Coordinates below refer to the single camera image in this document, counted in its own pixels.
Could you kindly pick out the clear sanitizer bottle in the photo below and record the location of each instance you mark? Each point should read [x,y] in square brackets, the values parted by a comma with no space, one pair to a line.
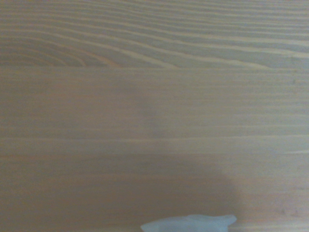
[188,223]

